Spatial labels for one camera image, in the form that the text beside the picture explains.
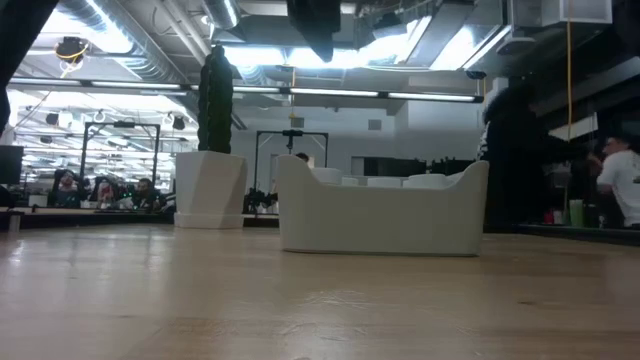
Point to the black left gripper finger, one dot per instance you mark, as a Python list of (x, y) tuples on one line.
[(315, 22)]

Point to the black background robot arm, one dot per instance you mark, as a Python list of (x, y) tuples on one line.
[(257, 200)]

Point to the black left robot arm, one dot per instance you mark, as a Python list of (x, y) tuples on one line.
[(20, 30)]

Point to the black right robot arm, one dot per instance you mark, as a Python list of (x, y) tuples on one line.
[(512, 165)]

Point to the grey plastic basket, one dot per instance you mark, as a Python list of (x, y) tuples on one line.
[(380, 220)]

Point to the green cactus plant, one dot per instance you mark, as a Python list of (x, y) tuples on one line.
[(216, 100)]

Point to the person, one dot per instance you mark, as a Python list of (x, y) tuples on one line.
[(622, 180), (106, 192), (67, 187), (145, 195), (302, 157)]

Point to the white faceted planter pot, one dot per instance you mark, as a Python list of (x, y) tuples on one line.
[(210, 190)]

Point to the red can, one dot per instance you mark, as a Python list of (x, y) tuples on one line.
[(548, 217)]

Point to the green cup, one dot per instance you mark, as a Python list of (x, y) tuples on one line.
[(576, 214)]

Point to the black monitor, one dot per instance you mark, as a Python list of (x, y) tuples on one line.
[(11, 165)]

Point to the long ceiling light rail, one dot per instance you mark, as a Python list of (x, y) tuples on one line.
[(330, 92)]

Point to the black robot station frame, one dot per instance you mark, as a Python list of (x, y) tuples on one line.
[(292, 133), (124, 124)]

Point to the black aluminium table frame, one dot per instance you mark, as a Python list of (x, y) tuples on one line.
[(575, 234)]

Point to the grey metal post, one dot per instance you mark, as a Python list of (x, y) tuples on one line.
[(15, 222)]

